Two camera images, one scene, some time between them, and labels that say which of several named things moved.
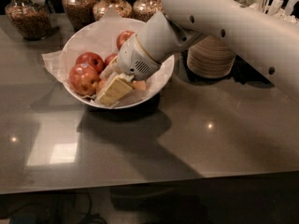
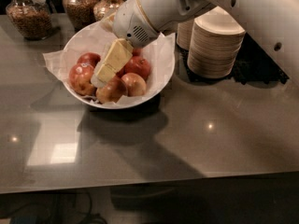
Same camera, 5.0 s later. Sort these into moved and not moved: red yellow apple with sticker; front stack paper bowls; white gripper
Moved: white gripper
Not moved: front stack paper bowls; red yellow apple with sticker
